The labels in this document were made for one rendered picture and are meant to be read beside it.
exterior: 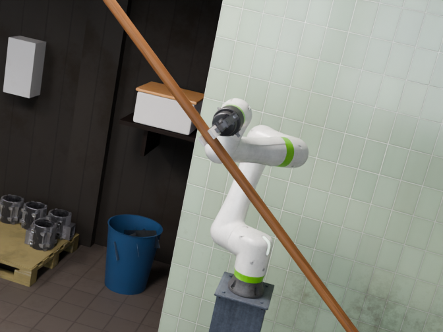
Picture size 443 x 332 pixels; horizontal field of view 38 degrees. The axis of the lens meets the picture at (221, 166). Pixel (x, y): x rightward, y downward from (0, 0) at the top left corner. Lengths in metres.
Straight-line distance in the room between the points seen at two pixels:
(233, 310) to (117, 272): 2.32
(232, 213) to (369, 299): 0.99
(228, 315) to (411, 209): 1.04
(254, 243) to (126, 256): 2.33
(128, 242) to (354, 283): 1.96
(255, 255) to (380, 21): 1.19
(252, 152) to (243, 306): 0.66
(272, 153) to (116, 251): 2.57
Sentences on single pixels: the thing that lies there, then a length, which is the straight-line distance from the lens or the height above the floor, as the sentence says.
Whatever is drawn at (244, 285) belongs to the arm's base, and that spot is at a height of 1.24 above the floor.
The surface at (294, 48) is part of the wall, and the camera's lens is 3.05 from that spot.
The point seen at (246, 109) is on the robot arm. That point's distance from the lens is 2.14.
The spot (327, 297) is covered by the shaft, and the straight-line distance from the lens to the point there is 1.93.
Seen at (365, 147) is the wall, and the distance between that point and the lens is 3.08.
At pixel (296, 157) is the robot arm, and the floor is 1.79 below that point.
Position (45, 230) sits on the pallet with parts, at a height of 0.31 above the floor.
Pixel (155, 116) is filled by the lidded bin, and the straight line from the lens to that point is 4.65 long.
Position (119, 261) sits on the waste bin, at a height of 0.27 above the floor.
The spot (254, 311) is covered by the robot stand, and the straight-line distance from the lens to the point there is 2.61.
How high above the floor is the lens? 2.41
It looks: 17 degrees down
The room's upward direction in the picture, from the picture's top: 12 degrees clockwise
